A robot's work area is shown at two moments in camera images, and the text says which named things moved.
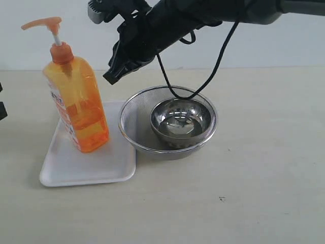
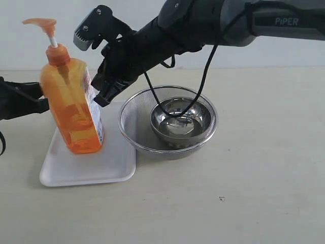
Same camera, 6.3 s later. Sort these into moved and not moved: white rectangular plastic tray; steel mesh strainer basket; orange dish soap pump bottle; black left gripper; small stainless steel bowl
Moved: black left gripper; orange dish soap pump bottle
Not moved: steel mesh strainer basket; small stainless steel bowl; white rectangular plastic tray
